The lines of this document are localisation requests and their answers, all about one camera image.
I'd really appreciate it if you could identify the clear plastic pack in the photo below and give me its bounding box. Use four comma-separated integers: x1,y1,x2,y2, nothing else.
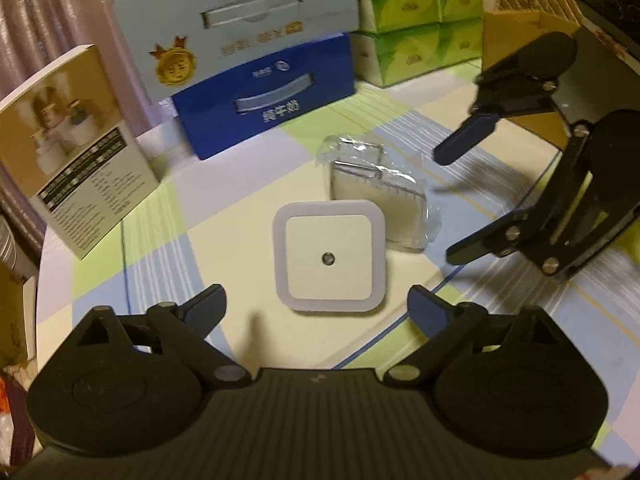
317,132,444,254

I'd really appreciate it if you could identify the pleated curtain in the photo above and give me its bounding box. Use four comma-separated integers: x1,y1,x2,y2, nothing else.
0,0,131,241

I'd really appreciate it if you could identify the dark blue milk box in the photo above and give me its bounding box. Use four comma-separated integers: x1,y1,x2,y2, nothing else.
172,32,357,161

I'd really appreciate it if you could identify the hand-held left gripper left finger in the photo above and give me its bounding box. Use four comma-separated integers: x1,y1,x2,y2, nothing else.
72,284,251,388

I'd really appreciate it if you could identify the white bucket stack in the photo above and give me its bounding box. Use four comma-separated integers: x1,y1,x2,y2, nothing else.
0,215,17,267

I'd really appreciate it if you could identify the light blue carton box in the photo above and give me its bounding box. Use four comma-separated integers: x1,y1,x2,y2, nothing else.
111,0,360,107

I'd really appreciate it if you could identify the white product box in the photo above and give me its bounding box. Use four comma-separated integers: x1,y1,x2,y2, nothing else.
0,45,161,260

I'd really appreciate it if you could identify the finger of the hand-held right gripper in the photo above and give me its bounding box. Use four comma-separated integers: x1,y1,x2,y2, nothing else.
432,31,580,167
445,110,640,282

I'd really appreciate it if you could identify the checkered cloth desktop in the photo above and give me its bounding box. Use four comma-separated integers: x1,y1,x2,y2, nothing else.
37,80,640,461

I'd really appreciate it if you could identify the open cardboard box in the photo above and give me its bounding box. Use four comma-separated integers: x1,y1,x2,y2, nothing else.
481,7,583,146

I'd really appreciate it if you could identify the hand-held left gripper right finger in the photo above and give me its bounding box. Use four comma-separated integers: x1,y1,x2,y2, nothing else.
382,284,563,387

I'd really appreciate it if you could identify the stack of green tissue packs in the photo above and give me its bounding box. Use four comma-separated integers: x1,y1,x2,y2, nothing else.
352,0,489,87

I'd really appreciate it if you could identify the white square night light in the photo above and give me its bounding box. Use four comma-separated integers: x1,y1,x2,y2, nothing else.
272,199,386,315

